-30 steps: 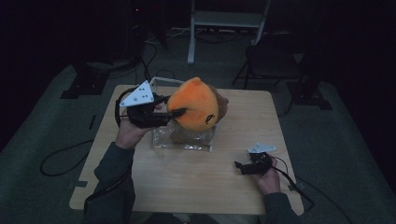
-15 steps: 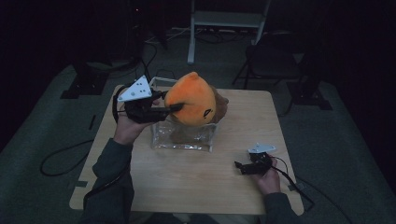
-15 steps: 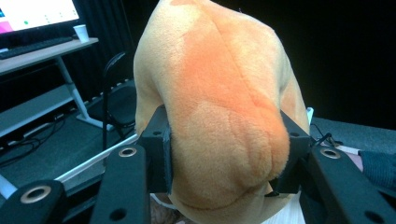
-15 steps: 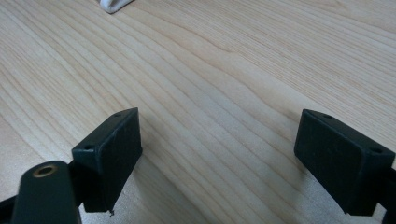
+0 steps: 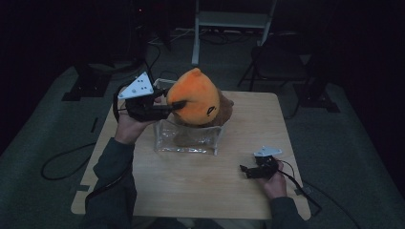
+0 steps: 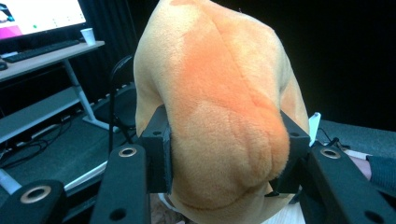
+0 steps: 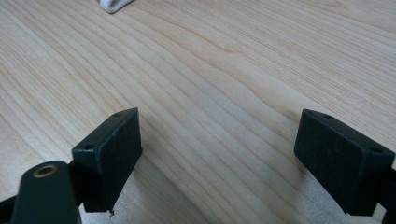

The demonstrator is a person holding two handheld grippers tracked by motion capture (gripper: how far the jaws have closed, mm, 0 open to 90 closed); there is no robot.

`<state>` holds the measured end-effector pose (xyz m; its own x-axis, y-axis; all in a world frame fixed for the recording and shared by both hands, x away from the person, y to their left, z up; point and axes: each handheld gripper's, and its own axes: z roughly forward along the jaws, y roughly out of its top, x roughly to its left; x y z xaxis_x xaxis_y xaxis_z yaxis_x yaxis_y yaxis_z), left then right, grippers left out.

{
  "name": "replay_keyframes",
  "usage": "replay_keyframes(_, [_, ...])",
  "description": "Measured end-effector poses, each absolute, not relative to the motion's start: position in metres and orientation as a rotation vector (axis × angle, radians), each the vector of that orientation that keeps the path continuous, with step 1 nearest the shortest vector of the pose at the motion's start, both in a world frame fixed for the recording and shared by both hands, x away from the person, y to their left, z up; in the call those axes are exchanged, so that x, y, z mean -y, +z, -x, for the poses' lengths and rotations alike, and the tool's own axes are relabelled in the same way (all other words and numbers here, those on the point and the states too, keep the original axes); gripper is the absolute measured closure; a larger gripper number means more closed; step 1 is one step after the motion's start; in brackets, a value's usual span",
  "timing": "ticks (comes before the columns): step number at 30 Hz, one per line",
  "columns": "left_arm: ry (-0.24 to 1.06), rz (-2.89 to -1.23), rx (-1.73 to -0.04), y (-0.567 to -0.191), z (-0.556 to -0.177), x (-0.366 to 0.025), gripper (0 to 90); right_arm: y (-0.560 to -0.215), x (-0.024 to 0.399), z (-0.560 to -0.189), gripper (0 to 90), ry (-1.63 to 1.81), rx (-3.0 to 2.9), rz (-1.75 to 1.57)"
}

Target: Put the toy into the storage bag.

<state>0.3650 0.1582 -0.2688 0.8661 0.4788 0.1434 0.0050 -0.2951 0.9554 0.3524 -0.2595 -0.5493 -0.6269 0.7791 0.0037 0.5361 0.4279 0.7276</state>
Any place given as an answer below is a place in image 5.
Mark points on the black stand base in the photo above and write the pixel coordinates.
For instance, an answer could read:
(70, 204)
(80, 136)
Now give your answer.
(315, 95)
(86, 84)

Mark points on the black folding chair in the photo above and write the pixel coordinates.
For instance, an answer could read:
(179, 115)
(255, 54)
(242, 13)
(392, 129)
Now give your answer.
(277, 63)

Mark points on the person's left hand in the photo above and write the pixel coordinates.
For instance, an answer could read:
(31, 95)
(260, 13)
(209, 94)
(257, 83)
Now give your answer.
(130, 129)

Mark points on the person's right hand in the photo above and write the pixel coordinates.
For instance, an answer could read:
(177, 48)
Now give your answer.
(275, 186)

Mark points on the orange plush toy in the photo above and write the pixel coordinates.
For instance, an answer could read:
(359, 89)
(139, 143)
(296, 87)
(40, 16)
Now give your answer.
(196, 95)

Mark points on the white metal stand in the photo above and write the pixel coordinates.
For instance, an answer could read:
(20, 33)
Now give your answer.
(229, 19)

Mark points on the black tape strip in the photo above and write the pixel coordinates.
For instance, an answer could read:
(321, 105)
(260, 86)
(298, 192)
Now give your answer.
(94, 124)

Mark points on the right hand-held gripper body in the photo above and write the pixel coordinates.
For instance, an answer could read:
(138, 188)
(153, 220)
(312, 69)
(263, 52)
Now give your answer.
(266, 167)

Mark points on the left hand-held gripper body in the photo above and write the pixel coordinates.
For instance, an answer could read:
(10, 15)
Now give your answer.
(140, 108)

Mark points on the clear plastic bin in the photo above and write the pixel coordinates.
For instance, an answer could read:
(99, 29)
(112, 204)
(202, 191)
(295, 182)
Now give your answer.
(165, 140)

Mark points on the brown teddy bear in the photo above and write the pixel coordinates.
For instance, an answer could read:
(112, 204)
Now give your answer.
(224, 111)

